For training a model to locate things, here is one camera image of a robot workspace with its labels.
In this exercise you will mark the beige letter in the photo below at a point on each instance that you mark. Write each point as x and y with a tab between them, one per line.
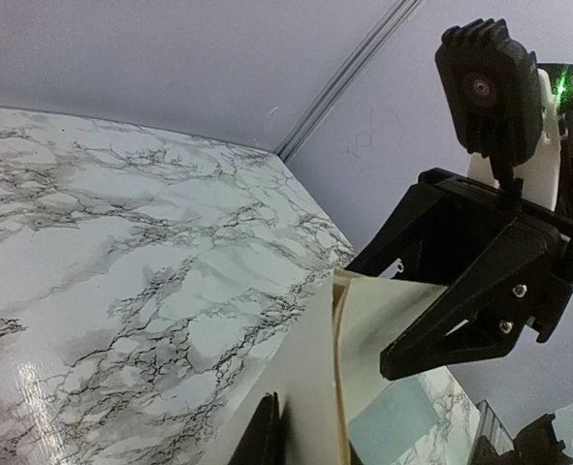
326	369

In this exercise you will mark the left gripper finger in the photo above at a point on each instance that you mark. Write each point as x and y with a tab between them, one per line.
260	443

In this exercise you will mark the blue-grey envelope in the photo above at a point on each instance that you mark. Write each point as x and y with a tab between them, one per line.
399	416

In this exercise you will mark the aluminium front rail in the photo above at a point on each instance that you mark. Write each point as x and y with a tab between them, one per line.
491	427

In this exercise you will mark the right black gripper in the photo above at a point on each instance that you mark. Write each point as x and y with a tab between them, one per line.
509	263

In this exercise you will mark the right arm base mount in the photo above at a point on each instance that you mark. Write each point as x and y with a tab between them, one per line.
535	444

